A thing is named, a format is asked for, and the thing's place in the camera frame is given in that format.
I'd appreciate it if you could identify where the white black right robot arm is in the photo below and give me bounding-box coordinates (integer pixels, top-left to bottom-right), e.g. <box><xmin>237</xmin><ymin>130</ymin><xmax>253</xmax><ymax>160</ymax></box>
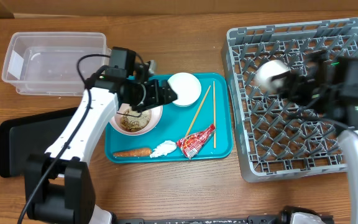
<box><xmin>278</xmin><ymin>50</ymin><xmax>358</xmax><ymax>223</ymax></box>

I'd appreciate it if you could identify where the clear plastic bin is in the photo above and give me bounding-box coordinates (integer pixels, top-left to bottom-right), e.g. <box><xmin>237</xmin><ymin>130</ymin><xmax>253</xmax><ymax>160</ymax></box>
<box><xmin>1</xmin><ymin>32</ymin><xmax>111</xmax><ymax>96</ymax></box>

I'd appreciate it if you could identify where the left wooden chopstick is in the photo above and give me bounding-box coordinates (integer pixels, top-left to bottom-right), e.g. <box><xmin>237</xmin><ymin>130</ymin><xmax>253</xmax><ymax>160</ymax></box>
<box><xmin>185</xmin><ymin>85</ymin><xmax>211</xmax><ymax>137</ymax></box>

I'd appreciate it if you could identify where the black plastic tray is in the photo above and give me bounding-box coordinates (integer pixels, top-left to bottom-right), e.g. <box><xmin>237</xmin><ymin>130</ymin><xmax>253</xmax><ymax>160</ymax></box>
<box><xmin>0</xmin><ymin>107</ymin><xmax>77</xmax><ymax>178</ymax></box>

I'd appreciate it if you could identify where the white cup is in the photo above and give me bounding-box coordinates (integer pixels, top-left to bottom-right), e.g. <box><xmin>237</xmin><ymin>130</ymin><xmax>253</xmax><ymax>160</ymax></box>
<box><xmin>254</xmin><ymin>60</ymin><xmax>290</xmax><ymax>93</ymax></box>

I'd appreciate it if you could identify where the red snack wrapper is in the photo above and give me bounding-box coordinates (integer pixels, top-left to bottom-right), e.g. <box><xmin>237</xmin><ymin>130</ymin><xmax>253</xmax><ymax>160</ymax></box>
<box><xmin>176</xmin><ymin>124</ymin><xmax>216</xmax><ymax>159</ymax></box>

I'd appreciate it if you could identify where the grey dishwasher rack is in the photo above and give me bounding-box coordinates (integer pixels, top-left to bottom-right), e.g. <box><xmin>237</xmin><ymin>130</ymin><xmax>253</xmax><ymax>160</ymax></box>
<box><xmin>221</xmin><ymin>17</ymin><xmax>358</xmax><ymax>182</ymax></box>

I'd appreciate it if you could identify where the teal serving tray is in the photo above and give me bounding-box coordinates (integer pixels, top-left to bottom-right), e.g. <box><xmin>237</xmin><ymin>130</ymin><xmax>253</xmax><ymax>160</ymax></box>
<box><xmin>104</xmin><ymin>73</ymin><xmax>233</xmax><ymax>164</ymax></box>

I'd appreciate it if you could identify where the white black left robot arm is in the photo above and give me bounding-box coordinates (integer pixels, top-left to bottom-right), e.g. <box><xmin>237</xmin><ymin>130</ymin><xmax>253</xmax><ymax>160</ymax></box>
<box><xmin>18</xmin><ymin>74</ymin><xmax>177</xmax><ymax>223</ymax></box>

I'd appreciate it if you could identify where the pink bowl with rice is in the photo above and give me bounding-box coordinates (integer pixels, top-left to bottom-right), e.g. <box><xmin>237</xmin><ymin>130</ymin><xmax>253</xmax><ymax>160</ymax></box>
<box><xmin>110</xmin><ymin>104</ymin><xmax>163</xmax><ymax>136</ymax></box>

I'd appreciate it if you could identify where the orange carrot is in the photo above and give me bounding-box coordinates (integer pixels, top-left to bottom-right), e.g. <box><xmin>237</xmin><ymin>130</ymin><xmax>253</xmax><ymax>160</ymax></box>
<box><xmin>113</xmin><ymin>147</ymin><xmax>152</xmax><ymax>157</ymax></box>

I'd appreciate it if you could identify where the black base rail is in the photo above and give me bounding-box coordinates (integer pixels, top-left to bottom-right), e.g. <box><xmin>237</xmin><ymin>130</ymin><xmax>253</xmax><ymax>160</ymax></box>
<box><xmin>115</xmin><ymin>215</ymin><xmax>279</xmax><ymax>224</ymax></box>

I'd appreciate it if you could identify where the white tissue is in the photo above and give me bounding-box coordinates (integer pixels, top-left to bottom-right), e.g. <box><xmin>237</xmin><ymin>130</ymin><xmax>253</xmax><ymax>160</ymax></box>
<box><xmin>150</xmin><ymin>140</ymin><xmax>177</xmax><ymax>158</ymax></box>

